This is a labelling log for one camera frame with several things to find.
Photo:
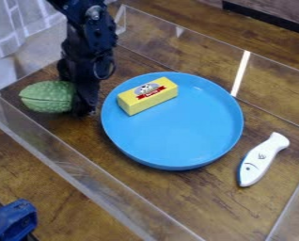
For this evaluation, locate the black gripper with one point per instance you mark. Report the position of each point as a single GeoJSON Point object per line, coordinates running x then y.
{"type": "Point", "coordinates": [88, 46]}

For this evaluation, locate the green bitter gourd toy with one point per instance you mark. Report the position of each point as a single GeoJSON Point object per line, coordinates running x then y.
{"type": "Point", "coordinates": [48, 96]}

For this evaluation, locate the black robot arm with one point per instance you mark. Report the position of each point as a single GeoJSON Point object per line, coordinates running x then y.
{"type": "Point", "coordinates": [87, 60]}

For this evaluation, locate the blue round tray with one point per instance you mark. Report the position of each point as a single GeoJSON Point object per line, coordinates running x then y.
{"type": "Point", "coordinates": [183, 133]}

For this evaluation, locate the yellow butter block toy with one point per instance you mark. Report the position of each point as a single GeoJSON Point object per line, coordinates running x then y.
{"type": "Point", "coordinates": [147, 95]}

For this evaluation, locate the white patterned curtain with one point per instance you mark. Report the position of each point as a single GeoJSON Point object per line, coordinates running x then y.
{"type": "Point", "coordinates": [23, 17]}

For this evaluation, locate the blue clamp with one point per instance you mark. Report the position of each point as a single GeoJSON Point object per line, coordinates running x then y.
{"type": "Point", "coordinates": [18, 220]}

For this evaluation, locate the white wooden fish toy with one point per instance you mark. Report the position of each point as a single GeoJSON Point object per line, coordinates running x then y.
{"type": "Point", "coordinates": [259, 158]}

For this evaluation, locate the clear acrylic enclosure wall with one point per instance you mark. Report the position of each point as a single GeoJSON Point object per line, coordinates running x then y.
{"type": "Point", "coordinates": [94, 194]}

